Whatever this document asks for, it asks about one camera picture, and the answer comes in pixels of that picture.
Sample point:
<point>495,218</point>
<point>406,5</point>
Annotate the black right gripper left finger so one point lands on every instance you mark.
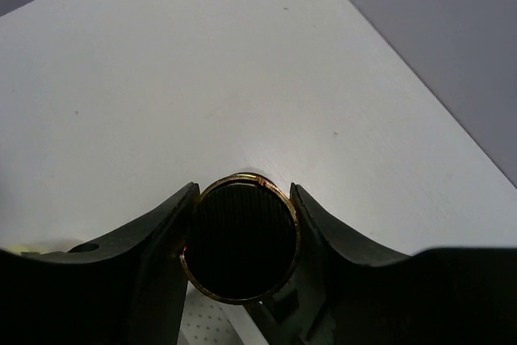
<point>125,287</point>

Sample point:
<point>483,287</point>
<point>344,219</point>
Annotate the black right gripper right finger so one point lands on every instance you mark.
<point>444,295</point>

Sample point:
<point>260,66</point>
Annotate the tall dark sauce bottle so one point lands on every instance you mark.
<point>243,241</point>

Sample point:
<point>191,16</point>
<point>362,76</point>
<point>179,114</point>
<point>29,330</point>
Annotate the white metal organizer rack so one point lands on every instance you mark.
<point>206,321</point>

